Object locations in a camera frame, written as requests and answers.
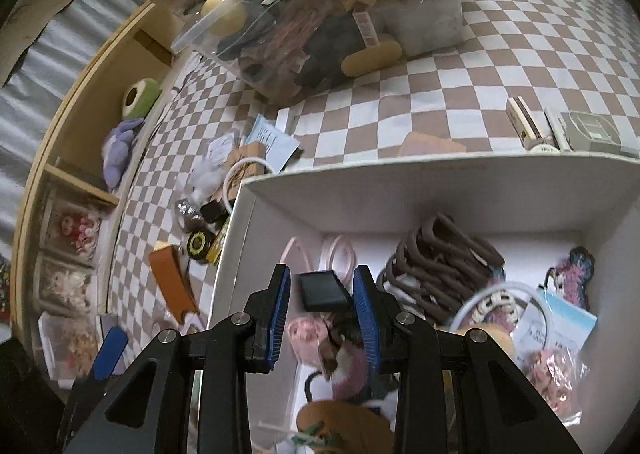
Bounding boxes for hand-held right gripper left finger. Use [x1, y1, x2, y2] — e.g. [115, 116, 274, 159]
[57, 263, 292, 454]

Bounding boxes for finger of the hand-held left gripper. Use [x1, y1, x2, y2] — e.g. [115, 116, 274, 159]
[65, 326, 130, 430]

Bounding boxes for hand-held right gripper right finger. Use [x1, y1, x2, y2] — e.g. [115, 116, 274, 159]
[352, 265, 583, 454]

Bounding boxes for small black case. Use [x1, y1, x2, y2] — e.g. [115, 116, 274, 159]
[297, 271, 351, 312]

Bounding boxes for white cardboard box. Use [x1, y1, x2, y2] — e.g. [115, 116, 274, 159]
[197, 154, 640, 454]

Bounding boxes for pink pig toy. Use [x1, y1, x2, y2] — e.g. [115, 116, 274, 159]
[286, 316, 328, 365]

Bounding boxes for clear box of pink trinkets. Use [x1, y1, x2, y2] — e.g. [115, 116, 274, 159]
[47, 199, 103, 265]
[35, 254, 98, 317]
[39, 311, 106, 380]

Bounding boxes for pink white crochet coaster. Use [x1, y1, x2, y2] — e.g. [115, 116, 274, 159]
[305, 319, 396, 400]

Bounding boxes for brown hair claw clips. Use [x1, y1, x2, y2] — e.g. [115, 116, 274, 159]
[376, 213, 506, 325]

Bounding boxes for small yellow box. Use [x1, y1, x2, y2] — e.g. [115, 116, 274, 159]
[207, 229, 231, 266]

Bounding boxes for brown leather strip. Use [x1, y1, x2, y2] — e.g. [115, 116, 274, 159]
[149, 241, 201, 330]

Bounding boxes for black yellow tape measure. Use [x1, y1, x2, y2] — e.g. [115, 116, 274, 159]
[186, 229, 213, 262]

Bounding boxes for round cork coaster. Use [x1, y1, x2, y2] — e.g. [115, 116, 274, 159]
[296, 399, 396, 454]

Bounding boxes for small dark brown block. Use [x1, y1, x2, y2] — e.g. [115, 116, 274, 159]
[200, 201, 228, 222]

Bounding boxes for wooden tag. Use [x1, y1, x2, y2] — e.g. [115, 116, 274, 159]
[460, 324, 516, 357]

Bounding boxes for clear packet with white fluff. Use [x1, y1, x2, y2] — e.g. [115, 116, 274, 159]
[189, 156, 226, 202]

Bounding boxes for brown cardboard tag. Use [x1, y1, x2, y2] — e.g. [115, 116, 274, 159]
[227, 141, 268, 175]

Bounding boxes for light blue packet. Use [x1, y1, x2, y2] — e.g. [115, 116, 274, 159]
[245, 113, 301, 170]

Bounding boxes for oval wooden block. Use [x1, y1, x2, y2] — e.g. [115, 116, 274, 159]
[399, 131, 468, 157]

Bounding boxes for pink beads packet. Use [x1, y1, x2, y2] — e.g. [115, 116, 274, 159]
[520, 344, 591, 422]

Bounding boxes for blue white card packet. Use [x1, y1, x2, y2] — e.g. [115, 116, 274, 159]
[515, 286, 598, 360]

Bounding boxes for purple plush toy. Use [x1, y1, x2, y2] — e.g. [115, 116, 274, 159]
[101, 116, 146, 192]

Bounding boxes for wooden bedside shelf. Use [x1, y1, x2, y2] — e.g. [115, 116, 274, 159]
[10, 0, 181, 335]

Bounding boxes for slim cream box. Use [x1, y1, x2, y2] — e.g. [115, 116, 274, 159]
[506, 96, 548, 150]

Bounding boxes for grey curtain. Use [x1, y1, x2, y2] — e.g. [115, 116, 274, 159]
[0, 0, 146, 235]

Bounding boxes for green round plush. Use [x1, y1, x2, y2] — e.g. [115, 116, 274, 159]
[121, 78, 163, 119]

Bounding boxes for grey box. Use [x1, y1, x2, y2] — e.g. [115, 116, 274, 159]
[545, 106, 640, 157]

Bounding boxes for clear plastic storage bin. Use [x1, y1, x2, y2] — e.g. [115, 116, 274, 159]
[170, 0, 466, 102]

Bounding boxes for yellow ball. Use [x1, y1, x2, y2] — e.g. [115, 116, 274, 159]
[200, 0, 248, 35]

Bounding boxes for pink oval ring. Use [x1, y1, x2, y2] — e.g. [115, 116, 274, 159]
[320, 234, 358, 285]

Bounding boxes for beige chain bracelet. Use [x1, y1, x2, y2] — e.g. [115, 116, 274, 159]
[465, 291, 521, 330]

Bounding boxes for white plastic ring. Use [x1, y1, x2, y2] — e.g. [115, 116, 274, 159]
[447, 284, 553, 360]
[222, 157, 276, 212]

